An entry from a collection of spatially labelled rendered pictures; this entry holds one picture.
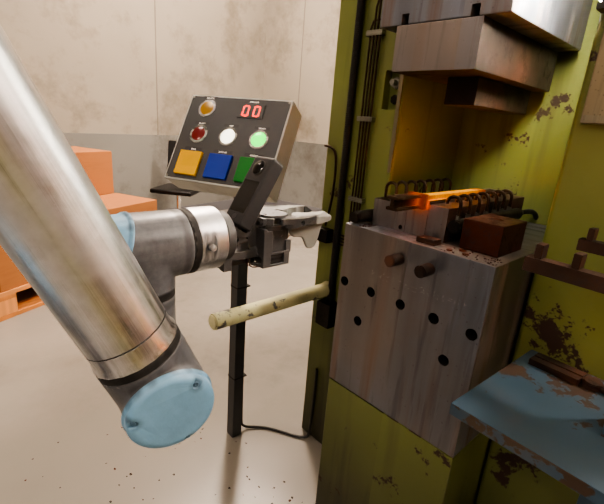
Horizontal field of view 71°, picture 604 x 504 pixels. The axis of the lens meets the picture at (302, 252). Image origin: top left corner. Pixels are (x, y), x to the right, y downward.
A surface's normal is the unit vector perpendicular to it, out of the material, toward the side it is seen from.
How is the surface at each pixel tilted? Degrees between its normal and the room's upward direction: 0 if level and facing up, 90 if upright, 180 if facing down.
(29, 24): 90
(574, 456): 0
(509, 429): 0
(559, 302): 90
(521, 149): 90
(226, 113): 60
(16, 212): 97
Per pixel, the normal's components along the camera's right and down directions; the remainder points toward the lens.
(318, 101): -0.57, 0.20
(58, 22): 0.81, 0.23
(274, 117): -0.29, -0.26
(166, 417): 0.51, 0.36
